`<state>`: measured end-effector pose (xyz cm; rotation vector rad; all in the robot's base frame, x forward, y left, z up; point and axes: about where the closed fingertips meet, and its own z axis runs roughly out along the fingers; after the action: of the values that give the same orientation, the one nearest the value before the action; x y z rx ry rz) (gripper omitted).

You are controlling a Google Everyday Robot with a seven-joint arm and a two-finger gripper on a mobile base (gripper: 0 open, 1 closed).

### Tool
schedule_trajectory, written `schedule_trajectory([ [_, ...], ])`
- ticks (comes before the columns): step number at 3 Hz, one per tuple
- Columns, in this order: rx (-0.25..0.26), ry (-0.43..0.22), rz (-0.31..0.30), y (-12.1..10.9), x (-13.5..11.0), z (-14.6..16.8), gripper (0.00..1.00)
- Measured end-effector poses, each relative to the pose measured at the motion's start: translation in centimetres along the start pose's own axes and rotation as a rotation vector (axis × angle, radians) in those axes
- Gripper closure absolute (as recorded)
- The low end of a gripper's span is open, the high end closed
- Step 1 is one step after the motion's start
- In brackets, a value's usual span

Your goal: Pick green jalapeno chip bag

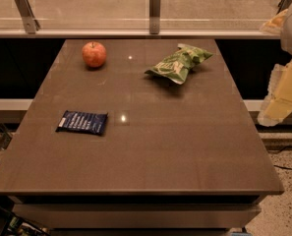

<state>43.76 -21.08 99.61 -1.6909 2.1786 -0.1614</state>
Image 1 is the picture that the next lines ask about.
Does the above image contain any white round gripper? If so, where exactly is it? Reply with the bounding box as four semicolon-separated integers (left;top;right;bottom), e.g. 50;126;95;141
258;3;292;127

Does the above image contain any green jalapeno chip bag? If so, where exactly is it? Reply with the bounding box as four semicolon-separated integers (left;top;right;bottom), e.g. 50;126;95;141
146;43;212;85

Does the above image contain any brown table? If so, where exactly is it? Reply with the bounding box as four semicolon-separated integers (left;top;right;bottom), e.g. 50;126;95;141
0;39;283;235

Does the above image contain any red apple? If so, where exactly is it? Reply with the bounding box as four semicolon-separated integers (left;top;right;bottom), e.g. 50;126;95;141
82;41;106;68

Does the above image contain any dark blue snack packet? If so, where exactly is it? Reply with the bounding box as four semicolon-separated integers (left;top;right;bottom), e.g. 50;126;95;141
56;110;108;136

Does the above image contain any glass railing panel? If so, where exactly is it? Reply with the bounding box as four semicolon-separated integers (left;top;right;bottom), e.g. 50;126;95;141
0;0;282;30

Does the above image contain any black floor cable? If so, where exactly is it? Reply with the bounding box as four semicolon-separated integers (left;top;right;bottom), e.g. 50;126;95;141
266;145;292;173

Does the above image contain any middle metal railing bracket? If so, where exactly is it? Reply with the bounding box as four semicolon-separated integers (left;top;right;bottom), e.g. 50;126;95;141
149;0;161;34

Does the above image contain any left metal railing bracket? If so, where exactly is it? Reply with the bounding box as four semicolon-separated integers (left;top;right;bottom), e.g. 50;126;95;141
14;0;40;34

